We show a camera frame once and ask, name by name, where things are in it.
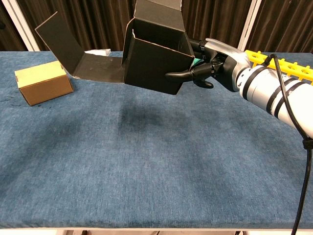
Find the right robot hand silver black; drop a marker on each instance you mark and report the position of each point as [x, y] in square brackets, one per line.
[225, 57]

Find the black cardboard box with flaps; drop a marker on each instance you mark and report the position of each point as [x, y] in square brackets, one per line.
[151, 66]

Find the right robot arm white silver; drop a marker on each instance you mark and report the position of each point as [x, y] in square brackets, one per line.
[261, 85]

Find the brown cardboard box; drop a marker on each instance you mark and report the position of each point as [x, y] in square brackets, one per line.
[44, 83]

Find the yellow test tube rack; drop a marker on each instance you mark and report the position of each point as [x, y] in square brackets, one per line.
[293, 66]

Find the white plastic packet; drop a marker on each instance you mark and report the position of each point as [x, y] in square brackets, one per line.
[97, 52]

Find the blue table cloth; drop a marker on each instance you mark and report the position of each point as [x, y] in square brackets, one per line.
[146, 159]

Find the dark brown curtain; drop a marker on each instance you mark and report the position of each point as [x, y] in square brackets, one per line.
[97, 24]

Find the white metal frame post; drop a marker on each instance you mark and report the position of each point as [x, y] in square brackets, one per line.
[248, 24]
[22, 27]

